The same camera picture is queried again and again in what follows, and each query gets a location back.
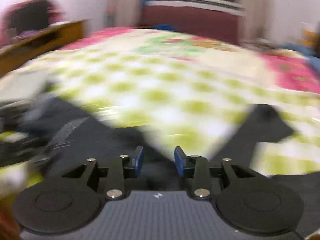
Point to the pink printed blanket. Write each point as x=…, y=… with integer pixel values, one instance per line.
x=287, y=72

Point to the dark grey pants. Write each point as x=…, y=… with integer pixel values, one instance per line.
x=100, y=140

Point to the wooden desk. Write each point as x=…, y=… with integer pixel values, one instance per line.
x=37, y=45

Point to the maroon sofa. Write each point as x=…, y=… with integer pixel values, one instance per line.
x=190, y=20

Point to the beige curtain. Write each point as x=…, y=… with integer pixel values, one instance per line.
x=255, y=10

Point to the blue folded blanket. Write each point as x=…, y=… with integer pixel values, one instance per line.
x=300, y=52

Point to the green checkered plastic sheet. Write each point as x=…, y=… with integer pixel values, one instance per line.
x=162, y=92

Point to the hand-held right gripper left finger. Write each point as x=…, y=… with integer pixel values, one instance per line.
x=139, y=161

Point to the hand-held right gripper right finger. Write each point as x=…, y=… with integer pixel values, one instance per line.
x=179, y=162

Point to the yellow packet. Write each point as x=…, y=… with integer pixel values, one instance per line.
x=309, y=37

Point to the blue cloth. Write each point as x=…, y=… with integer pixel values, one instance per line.
x=162, y=27

